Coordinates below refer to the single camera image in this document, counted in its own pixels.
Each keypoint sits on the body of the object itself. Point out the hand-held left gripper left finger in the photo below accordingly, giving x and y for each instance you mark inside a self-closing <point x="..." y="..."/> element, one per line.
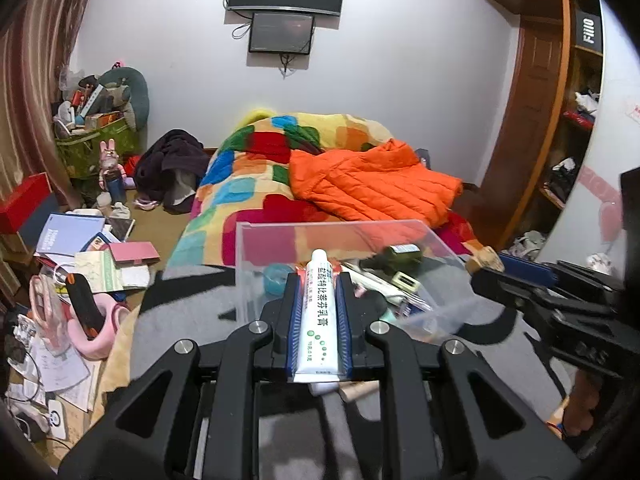
<point x="295" y="320"/>

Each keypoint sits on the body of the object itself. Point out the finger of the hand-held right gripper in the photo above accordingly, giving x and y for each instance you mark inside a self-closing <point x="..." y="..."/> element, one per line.
<point x="525" y="269"/>
<point x="510" y="292"/>

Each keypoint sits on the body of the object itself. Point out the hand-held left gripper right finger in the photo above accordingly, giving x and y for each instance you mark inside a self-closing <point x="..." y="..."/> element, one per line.
<point x="345" y="320"/>

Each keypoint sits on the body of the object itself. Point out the white ointment tube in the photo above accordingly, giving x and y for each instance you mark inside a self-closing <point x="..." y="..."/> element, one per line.
<point x="315" y="320"/>

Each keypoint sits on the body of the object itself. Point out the mint green item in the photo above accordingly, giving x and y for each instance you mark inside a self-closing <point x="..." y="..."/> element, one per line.
<point x="390" y="315"/>

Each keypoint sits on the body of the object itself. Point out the blue tape roll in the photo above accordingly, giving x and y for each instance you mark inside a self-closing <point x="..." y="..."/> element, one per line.
<point x="272" y="280"/>

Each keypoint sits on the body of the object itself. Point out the clear plastic storage bin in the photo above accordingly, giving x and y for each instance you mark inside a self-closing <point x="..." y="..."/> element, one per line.
<point x="260" y="260"/>

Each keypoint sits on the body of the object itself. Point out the dark green bottle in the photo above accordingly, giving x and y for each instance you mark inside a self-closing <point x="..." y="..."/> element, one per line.
<point x="400" y="256"/>

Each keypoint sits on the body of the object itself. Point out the person's right hand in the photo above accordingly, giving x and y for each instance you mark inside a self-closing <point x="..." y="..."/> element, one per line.
<point x="582" y="410"/>

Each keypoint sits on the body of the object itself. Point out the white shoes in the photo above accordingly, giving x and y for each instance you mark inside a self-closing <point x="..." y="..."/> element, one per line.
<point x="530" y="245"/>

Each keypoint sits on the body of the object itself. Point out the small white green device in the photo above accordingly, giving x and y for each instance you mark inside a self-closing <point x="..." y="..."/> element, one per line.
<point x="406" y="281"/>

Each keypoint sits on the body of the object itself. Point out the beige tube white cap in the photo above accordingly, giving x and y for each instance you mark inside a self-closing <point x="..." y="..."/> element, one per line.
<point x="360" y="391"/>

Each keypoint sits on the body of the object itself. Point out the grey black patterned blanket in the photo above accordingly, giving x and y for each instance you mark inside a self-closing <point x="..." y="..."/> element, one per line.
<point x="180" y="310"/>

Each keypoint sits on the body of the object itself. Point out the orange puffer jacket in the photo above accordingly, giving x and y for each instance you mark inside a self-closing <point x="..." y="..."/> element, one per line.
<point x="370" y="180"/>

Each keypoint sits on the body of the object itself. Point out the wooden wardrobe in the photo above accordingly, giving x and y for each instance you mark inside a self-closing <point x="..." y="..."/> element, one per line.
<point x="530" y="110"/>

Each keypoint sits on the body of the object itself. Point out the colourful patchwork blanket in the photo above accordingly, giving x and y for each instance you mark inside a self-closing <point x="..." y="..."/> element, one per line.
<point x="260" y="160"/>

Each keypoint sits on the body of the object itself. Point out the pink book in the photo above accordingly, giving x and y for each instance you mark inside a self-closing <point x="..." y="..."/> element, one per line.
<point x="135" y="252"/>

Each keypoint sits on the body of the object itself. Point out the pink slippers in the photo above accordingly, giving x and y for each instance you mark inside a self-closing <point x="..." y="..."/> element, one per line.
<point x="146" y="204"/>

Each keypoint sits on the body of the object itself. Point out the pink round holder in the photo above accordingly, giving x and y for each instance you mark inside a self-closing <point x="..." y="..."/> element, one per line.
<point x="97" y="347"/>

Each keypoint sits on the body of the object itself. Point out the dark clothing pile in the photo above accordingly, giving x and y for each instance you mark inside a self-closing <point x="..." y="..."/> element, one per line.
<point x="170" y="160"/>

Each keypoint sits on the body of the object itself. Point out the pale green booklet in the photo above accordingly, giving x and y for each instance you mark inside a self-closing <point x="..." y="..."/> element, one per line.
<point x="97" y="272"/>

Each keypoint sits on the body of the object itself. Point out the white pink patterned door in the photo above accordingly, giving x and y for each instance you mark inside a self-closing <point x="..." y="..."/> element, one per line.
<point x="615" y="85"/>

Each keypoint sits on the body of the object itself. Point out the white paper sheets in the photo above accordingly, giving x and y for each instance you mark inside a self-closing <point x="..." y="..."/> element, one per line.
<point x="65" y="375"/>

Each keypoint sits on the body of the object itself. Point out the pink bunny toy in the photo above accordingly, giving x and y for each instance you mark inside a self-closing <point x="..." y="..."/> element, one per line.
<point x="111" y="160"/>

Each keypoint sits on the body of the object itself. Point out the blue notebook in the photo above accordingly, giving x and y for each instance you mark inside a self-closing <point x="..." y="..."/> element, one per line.
<point x="65" y="232"/>

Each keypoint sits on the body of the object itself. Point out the black shoe box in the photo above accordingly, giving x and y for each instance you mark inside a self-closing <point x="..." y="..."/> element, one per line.
<point x="589" y="30"/>

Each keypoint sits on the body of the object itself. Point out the pink white pouch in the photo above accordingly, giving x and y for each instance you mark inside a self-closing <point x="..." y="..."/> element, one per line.
<point x="47" y="315"/>

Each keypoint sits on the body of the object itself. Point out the white charger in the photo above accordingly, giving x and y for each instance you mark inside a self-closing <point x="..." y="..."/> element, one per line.
<point x="57" y="417"/>

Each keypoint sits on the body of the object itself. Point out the green storage bag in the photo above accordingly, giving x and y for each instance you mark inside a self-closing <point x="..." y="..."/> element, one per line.
<point x="85" y="152"/>

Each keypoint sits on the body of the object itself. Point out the grey green neck pillow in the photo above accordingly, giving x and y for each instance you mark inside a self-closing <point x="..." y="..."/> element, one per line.
<point x="135" y="90"/>

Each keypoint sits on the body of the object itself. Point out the red box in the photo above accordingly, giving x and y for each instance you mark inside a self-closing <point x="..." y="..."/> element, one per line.
<point x="22" y="205"/>

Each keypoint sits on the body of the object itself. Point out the striped brown curtain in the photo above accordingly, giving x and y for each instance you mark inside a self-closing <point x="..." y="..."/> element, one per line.
<point x="35" y="60"/>

